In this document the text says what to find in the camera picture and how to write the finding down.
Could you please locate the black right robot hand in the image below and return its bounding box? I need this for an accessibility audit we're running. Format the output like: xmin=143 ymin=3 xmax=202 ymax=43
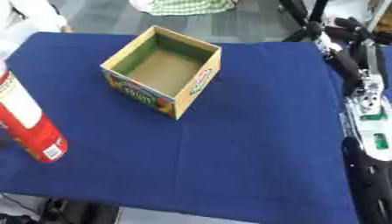
xmin=317 ymin=17 xmax=392 ymax=98

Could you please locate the red bottle with white label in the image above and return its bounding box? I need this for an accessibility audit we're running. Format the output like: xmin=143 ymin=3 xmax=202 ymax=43
xmin=0 ymin=59 xmax=69 ymax=164

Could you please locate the tan cardboard box green inside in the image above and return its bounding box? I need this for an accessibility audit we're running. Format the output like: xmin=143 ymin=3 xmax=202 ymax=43
xmin=99 ymin=24 xmax=224 ymax=121

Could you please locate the person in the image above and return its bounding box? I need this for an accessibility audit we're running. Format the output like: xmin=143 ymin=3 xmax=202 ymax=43
xmin=0 ymin=0 xmax=74 ymax=60

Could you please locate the black tripod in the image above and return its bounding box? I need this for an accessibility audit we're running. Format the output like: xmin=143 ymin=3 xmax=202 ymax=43
xmin=276 ymin=0 xmax=331 ymax=43

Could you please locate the green white checked cloth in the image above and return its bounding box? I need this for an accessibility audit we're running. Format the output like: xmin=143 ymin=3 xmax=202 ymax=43
xmin=127 ymin=0 xmax=239 ymax=17

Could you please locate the black bag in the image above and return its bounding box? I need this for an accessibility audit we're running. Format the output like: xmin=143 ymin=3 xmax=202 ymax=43
xmin=38 ymin=198 xmax=123 ymax=224

